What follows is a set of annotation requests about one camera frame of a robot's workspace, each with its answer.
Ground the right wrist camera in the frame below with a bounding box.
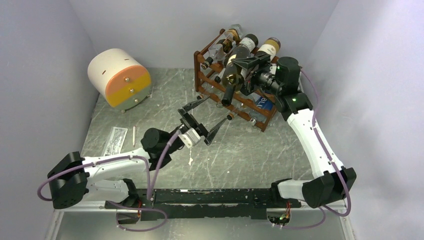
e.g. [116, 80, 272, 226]
[269, 64, 277, 75]

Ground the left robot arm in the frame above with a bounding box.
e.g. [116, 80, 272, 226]
[37, 98, 227, 210]

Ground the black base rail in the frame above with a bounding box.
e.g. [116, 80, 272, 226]
[119, 188, 301, 221]

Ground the brown bottle gold foil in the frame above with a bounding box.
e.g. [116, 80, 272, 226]
[254, 37, 281, 61]

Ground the clear bottle lower rack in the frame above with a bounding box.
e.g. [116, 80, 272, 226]
[195, 81, 258, 124]

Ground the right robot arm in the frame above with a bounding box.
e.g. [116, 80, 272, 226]
[232, 53, 357, 208]

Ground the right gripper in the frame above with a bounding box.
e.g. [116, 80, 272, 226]
[229, 53, 283, 96]

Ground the pen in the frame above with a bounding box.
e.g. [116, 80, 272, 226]
[132, 125, 137, 147]

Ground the plastic packaged item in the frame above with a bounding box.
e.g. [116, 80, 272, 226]
[101, 126, 128, 157]

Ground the clear liquor bottle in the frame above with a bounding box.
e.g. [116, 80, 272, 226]
[200, 24, 243, 70]

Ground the dark bottle brown label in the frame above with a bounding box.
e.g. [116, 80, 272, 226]
[223, 33, 259, 68]

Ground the round drawer cabinet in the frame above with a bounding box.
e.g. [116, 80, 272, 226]
[87, 48, 152, 113]

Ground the clear bottle blue label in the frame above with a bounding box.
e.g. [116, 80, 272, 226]
[248, 93, 274, 126]

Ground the dark bottle white label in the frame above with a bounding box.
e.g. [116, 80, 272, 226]
[221, 52, 251, 107]

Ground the wooden wine rack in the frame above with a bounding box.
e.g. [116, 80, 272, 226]
[193, 28, 277, 132]

